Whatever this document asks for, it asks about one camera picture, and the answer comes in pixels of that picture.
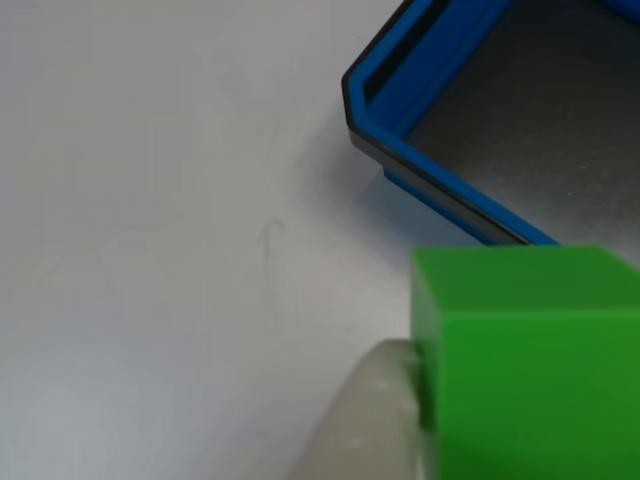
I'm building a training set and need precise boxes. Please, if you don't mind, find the green cube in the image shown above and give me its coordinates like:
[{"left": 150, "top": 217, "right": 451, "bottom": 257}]
[{"left": 410, "top": 243, "right": 640, "bottom": 480}]

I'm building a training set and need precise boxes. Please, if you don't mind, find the blue square box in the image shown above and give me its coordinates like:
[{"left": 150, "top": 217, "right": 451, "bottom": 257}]
[{"left": 341, "top": 0, "right": 640, "bottom": 250}]

